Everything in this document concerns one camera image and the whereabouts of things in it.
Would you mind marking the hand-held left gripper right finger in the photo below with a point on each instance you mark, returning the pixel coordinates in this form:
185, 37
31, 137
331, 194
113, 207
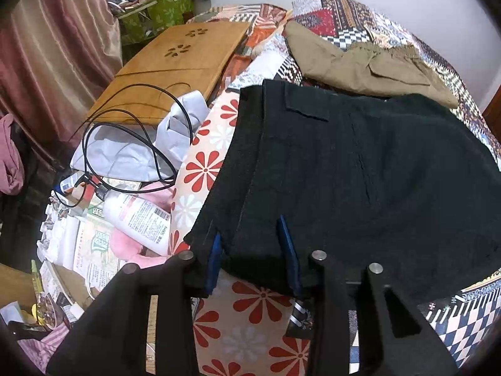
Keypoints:
289, 254

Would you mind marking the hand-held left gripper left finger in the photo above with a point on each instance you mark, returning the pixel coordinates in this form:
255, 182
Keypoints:
214, 262

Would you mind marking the black pants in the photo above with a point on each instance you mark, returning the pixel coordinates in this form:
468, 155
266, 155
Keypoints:
352, 184

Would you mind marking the khaki pants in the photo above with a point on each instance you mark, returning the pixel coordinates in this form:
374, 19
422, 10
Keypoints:
352, 70

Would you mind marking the black striped clothing tag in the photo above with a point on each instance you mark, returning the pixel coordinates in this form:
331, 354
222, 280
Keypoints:
299, 319

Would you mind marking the red flower print pillow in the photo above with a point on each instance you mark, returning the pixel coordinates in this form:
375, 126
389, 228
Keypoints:
250, 329

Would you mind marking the white plastic bottle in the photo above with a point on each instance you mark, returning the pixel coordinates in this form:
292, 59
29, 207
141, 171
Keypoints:
133, 215

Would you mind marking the heap of paper packets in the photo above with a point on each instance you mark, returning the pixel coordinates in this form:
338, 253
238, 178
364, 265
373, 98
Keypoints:
78, 250

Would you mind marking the white cloth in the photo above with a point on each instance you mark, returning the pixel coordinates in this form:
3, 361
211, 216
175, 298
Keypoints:
117, 152

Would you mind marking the patchwork bedspread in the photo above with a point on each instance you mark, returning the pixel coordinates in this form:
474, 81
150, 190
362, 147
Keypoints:
462, 321

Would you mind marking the wooden lap desk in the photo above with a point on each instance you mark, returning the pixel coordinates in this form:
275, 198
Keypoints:
176, 70

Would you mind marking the striped orange quilt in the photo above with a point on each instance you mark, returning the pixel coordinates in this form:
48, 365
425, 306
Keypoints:
250, 35

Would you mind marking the mauve cloth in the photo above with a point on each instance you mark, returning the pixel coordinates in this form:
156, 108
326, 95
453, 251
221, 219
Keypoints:
11, 156

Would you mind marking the green patterned storage box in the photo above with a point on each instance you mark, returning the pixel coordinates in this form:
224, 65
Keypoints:
168, 11

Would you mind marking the striped brown curtain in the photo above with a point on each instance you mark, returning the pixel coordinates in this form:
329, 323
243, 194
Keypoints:
58, 47

